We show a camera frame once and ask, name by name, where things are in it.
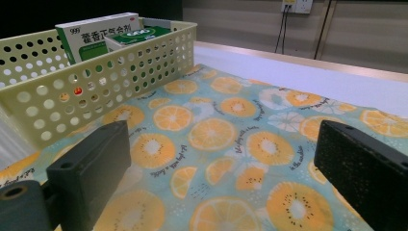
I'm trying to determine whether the pale yellow perforated plastic basket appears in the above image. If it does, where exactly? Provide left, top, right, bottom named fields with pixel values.
left=0, top=17, right=198, bottom=150

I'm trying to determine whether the black wall cable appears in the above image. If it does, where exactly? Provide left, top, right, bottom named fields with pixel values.
left=274, top=5, right=287, bottom=55
left=281, top=5, right=291, bottom=56

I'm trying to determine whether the white wall socket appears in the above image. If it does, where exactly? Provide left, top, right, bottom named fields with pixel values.
left=281, top=0, right=314, bottom=14

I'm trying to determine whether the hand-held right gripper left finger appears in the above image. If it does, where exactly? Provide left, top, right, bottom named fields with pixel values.
left=46, top=120, right=132, bottom=231

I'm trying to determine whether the fruit print cloth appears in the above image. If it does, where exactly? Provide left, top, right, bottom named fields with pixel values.
left=0, top=63, right=408, bottom=231

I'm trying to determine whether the white green medicine box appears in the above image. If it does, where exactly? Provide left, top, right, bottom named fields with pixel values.
left=55, top=12, right=142, bottom=65

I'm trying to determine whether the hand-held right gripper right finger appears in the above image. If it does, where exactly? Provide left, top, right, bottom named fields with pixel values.
left=314, top=119, right=408, bottom=231

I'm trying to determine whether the green top medicine box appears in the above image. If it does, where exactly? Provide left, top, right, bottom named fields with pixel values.
left=104, top=25, right=172, bottom=52

